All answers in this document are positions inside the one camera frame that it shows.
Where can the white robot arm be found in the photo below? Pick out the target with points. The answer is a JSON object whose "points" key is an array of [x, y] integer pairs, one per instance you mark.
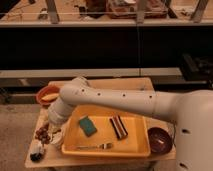
{"points": [[191, 112]]}

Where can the black white dish brush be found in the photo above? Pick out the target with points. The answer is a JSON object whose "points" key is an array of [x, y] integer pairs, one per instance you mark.
{"points": [[37, 153]]}

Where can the white paper cup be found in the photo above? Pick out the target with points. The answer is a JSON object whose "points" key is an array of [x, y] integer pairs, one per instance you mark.
{"points": [[57, 139]]}

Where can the striped dark block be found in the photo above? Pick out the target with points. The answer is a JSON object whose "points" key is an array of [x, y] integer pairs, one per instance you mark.
{"points": [[119, 128]]}

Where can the yellow plastic tub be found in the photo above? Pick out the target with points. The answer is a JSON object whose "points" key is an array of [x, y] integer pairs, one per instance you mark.
{"points": [[135, 145]]}

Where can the orange red bowl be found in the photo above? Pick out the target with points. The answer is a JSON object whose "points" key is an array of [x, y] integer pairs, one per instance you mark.
{"points": [[44, 91]]}

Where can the dark grape bunch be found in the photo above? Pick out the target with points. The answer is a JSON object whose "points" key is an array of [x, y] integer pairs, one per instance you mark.
{"points": [[42, 134]]}

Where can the metal fork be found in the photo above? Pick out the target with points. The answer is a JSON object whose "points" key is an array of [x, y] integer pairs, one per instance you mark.
{"points": [[101, 146]]}

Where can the wooden table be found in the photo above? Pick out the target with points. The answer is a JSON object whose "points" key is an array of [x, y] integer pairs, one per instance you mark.
{"points": [[55, 158]]}

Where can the dark brown bowl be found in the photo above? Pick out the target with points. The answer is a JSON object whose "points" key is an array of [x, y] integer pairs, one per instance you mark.
{"points": [[159, 140]]}

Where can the yellow banana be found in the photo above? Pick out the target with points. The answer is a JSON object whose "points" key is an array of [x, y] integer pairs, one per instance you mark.
{"points": [[50, 97]]}

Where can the green sponge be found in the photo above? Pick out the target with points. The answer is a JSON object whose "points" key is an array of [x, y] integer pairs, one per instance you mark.
{"points": [[87, 126]]}

